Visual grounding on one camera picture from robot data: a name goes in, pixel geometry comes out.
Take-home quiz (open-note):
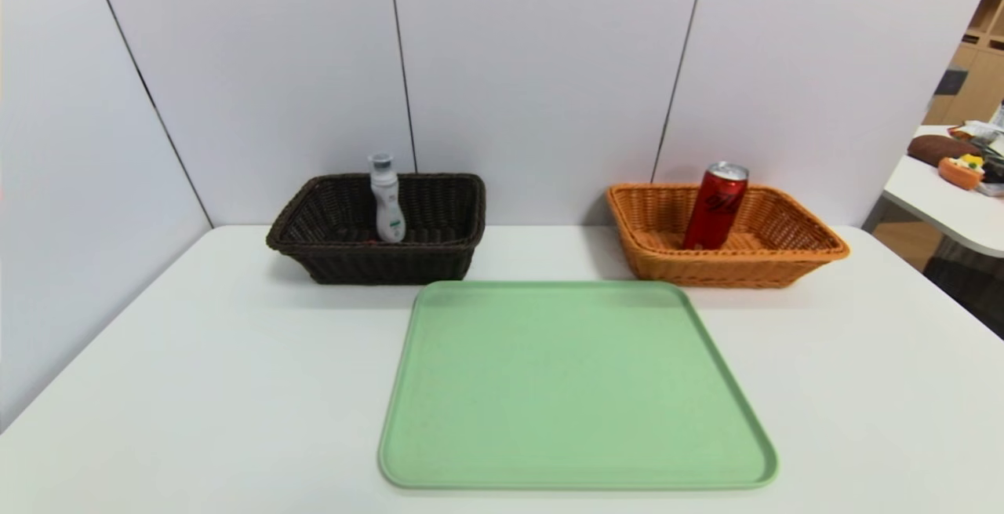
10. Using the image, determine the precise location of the orange toy food bowl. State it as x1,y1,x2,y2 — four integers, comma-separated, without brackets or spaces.
938,153,986,191

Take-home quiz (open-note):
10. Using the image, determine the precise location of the dark brown wicker basket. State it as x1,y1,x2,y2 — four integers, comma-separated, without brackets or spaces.
265,173,487,286

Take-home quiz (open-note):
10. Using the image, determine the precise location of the red soda can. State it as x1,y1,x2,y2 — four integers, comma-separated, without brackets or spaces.
682,161,750,251

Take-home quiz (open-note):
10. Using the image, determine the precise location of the orange wicker basket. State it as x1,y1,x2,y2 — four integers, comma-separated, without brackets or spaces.
606,182,852,289

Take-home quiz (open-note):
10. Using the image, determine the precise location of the small black wall panel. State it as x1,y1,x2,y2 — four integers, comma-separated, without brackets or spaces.
935,67,972,96

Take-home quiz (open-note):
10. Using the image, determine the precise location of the white side table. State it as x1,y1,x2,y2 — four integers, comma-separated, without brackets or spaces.
882,123,1004,257

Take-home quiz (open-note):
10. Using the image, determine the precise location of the white bottle with clear cap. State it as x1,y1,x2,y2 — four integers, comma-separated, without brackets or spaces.
369,153,407,244

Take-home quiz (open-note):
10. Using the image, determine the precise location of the brown bread loaf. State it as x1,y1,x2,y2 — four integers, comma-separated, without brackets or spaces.
908,134,981,167

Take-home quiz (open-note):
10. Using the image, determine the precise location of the crinkled snack bag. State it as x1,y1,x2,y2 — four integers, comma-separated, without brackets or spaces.
948,119,1004,146

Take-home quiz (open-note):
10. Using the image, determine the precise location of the wooden shelf cabinet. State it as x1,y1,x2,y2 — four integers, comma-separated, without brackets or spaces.
924,0,1004,126

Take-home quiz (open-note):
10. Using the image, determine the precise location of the light green plastic tray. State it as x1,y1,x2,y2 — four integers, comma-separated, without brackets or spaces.
377,279,780,491

